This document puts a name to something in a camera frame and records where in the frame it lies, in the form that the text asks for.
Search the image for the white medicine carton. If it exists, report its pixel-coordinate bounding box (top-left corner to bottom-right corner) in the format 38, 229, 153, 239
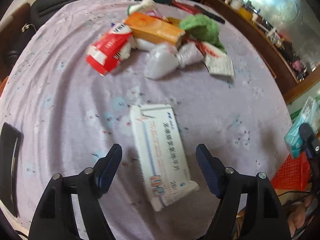
130, 104, 200, 212

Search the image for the white plastic bag bundle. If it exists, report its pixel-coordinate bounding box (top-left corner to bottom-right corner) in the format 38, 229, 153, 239
136, 39, 204, 80

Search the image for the wooden sideboard cabinet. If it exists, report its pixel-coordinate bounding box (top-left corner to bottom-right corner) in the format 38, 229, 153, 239
201, 0, 319, 103

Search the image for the red plastic waste basket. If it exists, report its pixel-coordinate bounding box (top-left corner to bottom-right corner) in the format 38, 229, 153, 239
271, 152, 310, 191

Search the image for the blue tissue pack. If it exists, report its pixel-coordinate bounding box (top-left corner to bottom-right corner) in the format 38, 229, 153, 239
284, 96, 319, 159

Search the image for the black toy pistol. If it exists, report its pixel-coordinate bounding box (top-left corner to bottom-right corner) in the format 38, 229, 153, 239
194, 5, 225, 24

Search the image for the green towel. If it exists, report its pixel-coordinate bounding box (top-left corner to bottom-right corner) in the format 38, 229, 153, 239
179, 14, 227, 53

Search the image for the black phone on table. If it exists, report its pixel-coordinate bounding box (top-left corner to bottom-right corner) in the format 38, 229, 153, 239
0, 122, 22, 218

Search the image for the orange carton box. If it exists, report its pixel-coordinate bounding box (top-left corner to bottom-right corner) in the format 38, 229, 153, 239
124, 12, 185, 48

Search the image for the yellow tub on cabinet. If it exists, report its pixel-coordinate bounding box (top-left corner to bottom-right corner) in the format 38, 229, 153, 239
238, 7, 253, 22

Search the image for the yellow small box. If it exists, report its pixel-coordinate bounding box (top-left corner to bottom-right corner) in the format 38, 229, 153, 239
167, 17, 181, 27

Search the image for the red torn carton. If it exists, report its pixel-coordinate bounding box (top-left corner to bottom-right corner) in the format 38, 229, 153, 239
86, 23, 135, 76

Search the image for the red flat pouch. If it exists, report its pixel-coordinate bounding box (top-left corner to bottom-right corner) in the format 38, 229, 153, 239
171, 0, 200, 15

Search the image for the crumpled white cloth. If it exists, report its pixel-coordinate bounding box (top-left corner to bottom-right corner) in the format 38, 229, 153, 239
127, 0, 158, 16

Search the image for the white red printed bag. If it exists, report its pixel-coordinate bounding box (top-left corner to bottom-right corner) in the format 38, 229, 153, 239
200, 42, 235, 77

